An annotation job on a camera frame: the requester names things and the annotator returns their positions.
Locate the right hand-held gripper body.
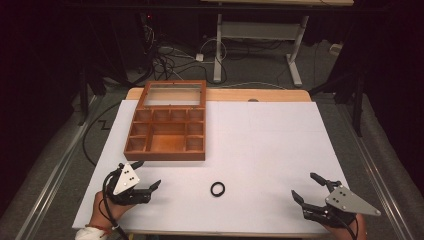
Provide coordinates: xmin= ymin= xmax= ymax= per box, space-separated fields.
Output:
xmin=301 ymin=181 xmax=382 ymax=230

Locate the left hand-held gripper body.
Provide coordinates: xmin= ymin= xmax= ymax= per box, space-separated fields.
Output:
xmin=103 ymin=162 xmax=153 ymax=206

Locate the person's right hand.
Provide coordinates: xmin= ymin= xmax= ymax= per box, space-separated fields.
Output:
xmin=321 ymin=213 xmax=368 ymax=240

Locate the person's left hand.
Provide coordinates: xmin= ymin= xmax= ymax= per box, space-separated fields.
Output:
xmin=88 ymin=190 xmax=136 ymax=232

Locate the wooden compartment box with lid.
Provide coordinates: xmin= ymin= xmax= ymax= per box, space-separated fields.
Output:
xmin=123 ymin=79 xmax=208 ymax=162

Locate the white table cover board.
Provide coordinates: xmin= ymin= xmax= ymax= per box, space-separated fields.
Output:
xmin=72 ymin=99 xmax=351 ymax=236

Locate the black stand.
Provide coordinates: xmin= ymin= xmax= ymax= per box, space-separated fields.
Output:
xmin=77 ymin=63 xmax=108 ymax=127

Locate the wooden table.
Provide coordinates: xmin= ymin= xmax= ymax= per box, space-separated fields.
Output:
xmin=125 ymin=86 xmax=313 ymax=104

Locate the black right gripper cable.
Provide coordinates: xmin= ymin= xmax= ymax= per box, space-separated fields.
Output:
xmin=331 ymin=213 xmax=360 ymax=240

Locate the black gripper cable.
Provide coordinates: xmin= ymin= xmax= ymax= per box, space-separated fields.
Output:
xmin=331 ymin=213 xmax=360 ymax=240
xmin=102 ymin=168 xmax=131 ymax=240

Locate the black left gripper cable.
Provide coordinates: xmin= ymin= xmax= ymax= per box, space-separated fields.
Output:
xmin=102 ymin=168 xmax=131 ymax=240

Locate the metal floor rail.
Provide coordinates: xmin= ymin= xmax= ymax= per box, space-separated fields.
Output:
xmin=335 ymin=103 xmax=416 ymax=240
xmin=14 ymin=94 xmax=104 ymax=240

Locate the red string bracelet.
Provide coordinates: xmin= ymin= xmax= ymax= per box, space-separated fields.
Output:
xmin=84 ymin=223 xmax=113 ymax=234

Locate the black floor cable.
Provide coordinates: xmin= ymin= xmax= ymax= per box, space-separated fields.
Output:
xmin=81 ymin=101 xmax=122 ymax=168

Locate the black ring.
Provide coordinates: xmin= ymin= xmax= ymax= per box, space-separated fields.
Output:
xmin=210 ymin=181 xmax=226 ymax=198

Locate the tangle of black floor cables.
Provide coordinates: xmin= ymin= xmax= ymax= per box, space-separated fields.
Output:
xmin=138 ymin=13 xmax=228 ymax=86

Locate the white metal desk frame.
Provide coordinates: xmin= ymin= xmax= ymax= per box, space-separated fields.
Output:
xmin=200 ymin=0 xmax=355 ymax=89

